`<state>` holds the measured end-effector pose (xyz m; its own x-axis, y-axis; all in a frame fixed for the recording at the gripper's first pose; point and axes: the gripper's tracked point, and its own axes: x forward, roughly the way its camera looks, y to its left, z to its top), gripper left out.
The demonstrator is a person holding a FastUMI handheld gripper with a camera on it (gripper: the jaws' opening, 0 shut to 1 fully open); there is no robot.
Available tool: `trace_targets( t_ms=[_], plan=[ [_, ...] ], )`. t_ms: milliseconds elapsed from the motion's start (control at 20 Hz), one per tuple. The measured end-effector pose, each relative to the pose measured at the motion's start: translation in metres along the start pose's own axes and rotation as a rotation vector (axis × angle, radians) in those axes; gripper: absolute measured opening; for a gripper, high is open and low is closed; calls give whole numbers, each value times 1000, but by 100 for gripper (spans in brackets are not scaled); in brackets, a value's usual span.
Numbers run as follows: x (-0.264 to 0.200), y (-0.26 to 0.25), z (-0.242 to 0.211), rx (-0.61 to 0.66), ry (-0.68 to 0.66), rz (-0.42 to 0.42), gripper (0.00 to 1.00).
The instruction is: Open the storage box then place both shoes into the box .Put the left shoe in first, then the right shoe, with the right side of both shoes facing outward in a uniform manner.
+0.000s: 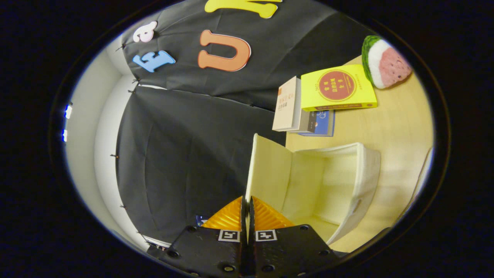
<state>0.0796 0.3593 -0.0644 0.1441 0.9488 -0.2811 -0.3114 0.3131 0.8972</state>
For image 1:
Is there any grey book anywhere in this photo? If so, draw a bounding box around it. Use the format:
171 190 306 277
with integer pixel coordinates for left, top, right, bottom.
289 110 318 134

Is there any yellow book with red circle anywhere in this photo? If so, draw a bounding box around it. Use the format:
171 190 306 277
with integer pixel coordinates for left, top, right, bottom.
301 64 378 112

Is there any black backdrop cloth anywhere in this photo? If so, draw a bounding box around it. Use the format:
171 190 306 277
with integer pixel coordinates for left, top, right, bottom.
116 0 377 246

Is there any blue book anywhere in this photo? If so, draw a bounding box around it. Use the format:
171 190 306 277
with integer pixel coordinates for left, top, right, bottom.
299 110 336 137

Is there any watermelon slice plush toy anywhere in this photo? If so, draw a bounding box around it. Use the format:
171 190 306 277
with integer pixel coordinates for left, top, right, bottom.
361 35 413 90

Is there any beige foldable storage box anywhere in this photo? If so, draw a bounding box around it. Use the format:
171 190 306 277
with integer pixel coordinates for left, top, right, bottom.
245 133 382 246

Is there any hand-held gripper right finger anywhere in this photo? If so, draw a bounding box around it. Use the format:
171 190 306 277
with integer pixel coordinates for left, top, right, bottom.
249 196 341 278

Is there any beige book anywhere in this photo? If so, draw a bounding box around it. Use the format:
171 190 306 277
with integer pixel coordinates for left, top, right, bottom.
272 76 302 132

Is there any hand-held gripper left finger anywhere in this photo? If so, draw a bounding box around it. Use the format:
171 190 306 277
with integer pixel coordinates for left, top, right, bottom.
160 196 248 278

